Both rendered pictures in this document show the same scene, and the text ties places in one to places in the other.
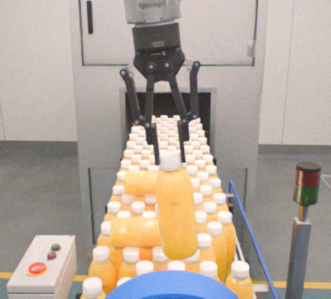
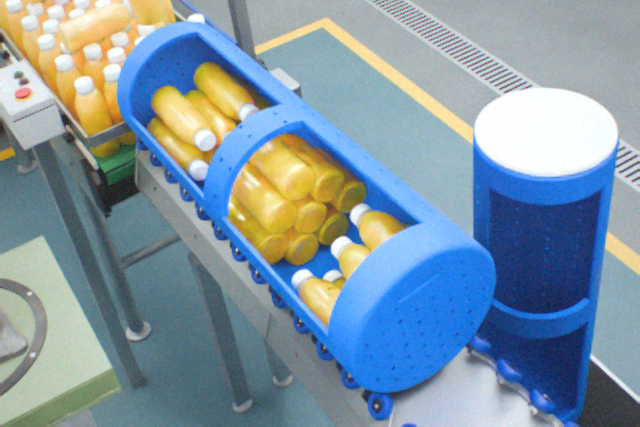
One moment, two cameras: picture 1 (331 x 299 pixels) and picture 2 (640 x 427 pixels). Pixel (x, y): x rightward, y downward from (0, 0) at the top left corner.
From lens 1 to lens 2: 1.28 m
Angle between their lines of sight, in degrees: 34
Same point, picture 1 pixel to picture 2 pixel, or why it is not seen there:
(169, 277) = (165, 30)
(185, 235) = (156, 1)
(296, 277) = (241, 18)
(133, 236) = (89, 32)
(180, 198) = not seen: outside the picture
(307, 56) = not seen: outside the picture
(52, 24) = not seen: outside the picture
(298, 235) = not seen: outside the picture
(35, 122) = not seen: outside the picture
